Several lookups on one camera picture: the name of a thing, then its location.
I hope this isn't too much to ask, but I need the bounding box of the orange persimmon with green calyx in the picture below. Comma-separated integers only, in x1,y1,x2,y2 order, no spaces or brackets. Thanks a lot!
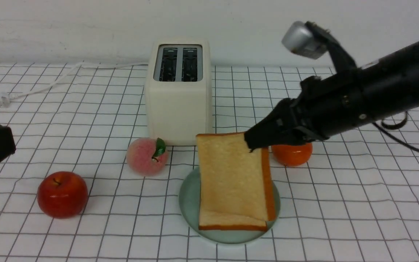
271,143,313,167

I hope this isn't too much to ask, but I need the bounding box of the light green round plate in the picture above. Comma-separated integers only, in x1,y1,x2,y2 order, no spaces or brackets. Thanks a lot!
179,166,266,246

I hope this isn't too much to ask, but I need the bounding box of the red apple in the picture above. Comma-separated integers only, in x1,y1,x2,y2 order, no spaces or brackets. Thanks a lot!
37,171,88,219

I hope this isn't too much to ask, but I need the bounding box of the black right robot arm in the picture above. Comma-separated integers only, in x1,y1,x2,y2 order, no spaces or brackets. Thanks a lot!
244,21,419,150

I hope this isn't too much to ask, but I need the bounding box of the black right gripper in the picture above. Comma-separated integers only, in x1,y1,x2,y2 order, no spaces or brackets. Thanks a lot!
243,75,364,152

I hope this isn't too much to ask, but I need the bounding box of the toasted bread slice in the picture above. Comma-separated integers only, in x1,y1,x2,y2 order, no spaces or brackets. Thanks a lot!
198,210,268,232
196,132,276,221

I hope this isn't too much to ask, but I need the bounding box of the white grid tablecloth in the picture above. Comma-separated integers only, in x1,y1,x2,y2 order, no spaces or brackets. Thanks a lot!
0,63,419,262

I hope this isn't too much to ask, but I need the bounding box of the cream white toaster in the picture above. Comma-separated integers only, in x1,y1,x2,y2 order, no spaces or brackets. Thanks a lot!
144,37,214,146

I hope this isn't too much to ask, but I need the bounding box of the pink peach with leaf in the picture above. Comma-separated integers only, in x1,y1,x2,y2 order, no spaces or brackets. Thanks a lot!
126,138,169,176

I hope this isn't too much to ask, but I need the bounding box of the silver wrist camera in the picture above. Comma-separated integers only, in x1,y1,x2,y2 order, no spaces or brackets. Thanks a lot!
281,20,327,60

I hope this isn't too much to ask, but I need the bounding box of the white power cord with plug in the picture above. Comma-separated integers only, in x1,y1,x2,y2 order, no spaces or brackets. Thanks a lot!
0,62,149,108

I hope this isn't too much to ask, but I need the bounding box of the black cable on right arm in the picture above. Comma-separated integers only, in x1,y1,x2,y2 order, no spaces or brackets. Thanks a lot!
372,111,419,159

